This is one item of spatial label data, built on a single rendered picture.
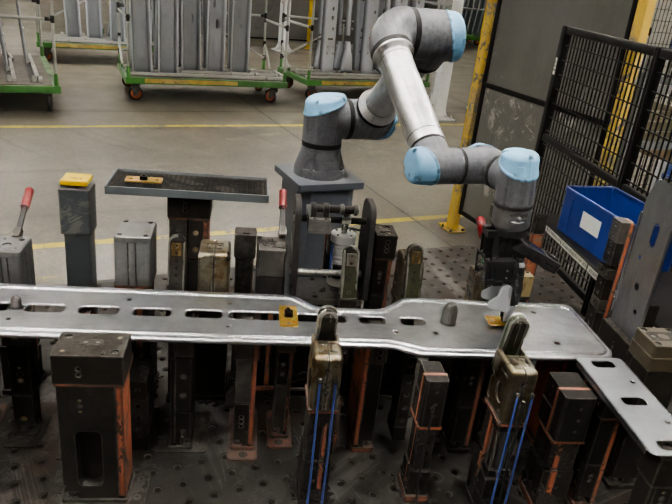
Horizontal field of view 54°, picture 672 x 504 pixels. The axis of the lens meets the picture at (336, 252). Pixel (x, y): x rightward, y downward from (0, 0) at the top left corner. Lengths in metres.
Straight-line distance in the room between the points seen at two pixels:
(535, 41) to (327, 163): 2.49
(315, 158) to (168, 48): 6.41
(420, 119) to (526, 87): 2.88
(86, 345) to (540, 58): 3.38
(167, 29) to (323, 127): 6.42
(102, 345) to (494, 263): 0.75
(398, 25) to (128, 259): 0.78
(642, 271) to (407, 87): 0.63
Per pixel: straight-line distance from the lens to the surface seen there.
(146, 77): 8.03
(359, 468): 1.48
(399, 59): 1.49
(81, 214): 1.65
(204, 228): 1.62
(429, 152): 1.32
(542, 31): 4.17
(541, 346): 1.43
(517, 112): 4.29
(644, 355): 1.47
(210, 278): 1.46
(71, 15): 10.80
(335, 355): 1.18
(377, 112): 1.88
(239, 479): 1.43
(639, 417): 1.31
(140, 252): 1.46
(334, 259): 1.55
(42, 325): 1.36
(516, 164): 1.30
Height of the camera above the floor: 1.67
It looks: 23 degrees down
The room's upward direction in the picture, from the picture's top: 6 degrees clockwise
